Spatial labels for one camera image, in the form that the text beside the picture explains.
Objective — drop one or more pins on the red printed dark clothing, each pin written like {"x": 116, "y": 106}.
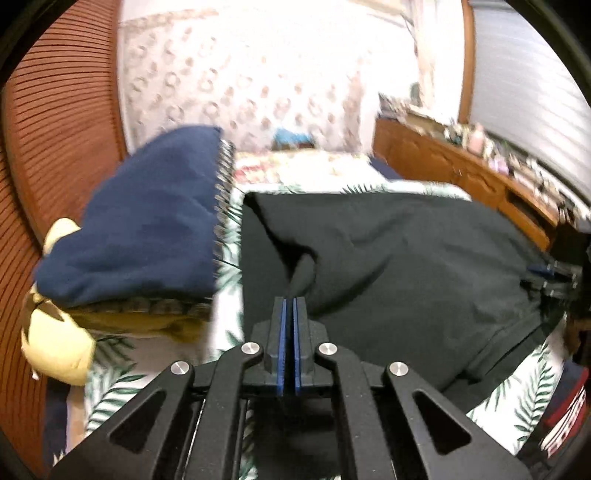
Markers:
{"x": 563, "y": 420}

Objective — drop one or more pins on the blue crumpled cloth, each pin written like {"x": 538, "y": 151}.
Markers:
{"x": 292, "y": 137}

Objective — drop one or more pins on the wooden window frame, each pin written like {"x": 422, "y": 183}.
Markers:
{"x": 466, "y": 64}

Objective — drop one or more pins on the grey window blind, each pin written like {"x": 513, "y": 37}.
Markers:
{"x": 521, "y": 78}

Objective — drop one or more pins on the brown louvered wardrobe door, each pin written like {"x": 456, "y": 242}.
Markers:
{"x": 60, "y": 115}

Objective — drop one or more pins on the yellow plush toy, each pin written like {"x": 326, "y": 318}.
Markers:
{"x": 55, "y": 341}

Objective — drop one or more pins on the navy mattress cover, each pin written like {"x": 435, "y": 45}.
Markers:
{"x": 385, "y": 168}

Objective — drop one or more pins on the wooden cabinet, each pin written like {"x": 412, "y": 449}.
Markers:
{"x": 438, "y": 161}

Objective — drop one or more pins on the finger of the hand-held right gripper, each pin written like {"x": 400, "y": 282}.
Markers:
{"x": 547, "y": 273}

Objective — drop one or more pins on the circle patterned sheer curtain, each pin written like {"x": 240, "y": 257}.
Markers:
{"x": 249, "y": 78}

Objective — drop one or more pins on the beige side curtain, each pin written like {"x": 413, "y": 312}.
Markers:
{"x": 422, "y": 50}

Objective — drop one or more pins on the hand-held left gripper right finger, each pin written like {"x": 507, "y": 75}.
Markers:
{"x": 298, "y": 341}

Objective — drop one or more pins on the leaf print bedsheet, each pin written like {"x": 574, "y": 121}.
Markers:
{"x": 138, "y": 397}

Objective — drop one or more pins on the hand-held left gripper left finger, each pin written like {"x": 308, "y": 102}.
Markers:
{"x": 281, "y": 341}

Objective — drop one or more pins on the floral blanket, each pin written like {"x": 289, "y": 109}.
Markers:
{"x": 300, "y": 170}

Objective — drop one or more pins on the cardboard box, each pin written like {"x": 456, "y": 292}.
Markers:
{"x": 293, "y": 146}

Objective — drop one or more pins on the black printed t-shirt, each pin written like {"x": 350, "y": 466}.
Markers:
{"x": 392, "y": 249}

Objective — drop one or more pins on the navy blue folded quilt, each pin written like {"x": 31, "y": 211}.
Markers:
{"x": 147, "y": 217}

